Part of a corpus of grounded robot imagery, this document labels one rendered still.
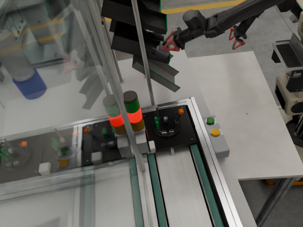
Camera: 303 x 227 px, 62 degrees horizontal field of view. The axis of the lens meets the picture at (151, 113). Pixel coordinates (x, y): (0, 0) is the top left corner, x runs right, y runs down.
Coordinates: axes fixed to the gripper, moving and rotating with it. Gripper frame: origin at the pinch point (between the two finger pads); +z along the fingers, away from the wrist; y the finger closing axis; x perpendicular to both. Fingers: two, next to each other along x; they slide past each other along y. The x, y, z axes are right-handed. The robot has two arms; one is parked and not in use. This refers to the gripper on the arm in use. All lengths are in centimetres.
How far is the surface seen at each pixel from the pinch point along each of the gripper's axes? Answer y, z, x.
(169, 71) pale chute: -8.9, 9.7, 20.1
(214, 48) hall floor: -174, 18, 120
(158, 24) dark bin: -0.3, -3.0, -10.7
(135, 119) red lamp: 50, 2, -6
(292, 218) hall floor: 26, -20, 150
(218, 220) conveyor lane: 66, -7, 41
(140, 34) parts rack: 9.2, 2.5, -14.1
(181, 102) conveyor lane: 7.5, 6.7, 30.4
